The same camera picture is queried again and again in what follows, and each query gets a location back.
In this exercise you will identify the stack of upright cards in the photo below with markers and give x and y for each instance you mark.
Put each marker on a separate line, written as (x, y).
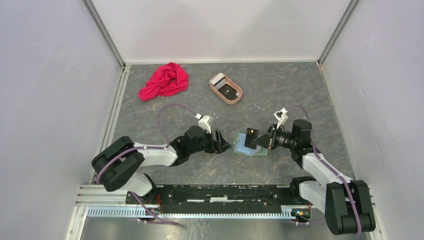
(218, 80)

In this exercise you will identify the green card holder wallet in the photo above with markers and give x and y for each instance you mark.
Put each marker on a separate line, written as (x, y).
(240, 148)

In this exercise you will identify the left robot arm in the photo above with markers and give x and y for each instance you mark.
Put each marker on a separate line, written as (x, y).
(117, 166)

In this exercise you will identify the aluminium frame rail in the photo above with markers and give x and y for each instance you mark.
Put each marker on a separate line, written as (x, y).
(121, 203)

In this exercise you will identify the red crumpled cloth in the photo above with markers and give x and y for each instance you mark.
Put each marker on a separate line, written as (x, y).
(166, 81)

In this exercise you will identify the pink oval card tray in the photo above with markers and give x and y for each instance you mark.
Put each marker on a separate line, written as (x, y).
(226, 90)

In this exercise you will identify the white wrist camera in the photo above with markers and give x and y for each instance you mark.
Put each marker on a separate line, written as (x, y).
(204, 122)
(281, 117)

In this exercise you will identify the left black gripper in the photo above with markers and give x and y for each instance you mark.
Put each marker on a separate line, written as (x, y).
(213, 147)

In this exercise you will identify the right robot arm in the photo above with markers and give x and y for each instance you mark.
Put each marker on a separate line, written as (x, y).
(345, 202)

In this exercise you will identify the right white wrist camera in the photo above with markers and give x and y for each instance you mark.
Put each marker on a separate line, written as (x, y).
(281, 117)

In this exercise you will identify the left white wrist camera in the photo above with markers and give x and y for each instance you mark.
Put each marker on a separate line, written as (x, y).
(204, 122)

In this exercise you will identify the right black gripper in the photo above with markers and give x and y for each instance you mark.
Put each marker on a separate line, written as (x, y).
(263, 140)

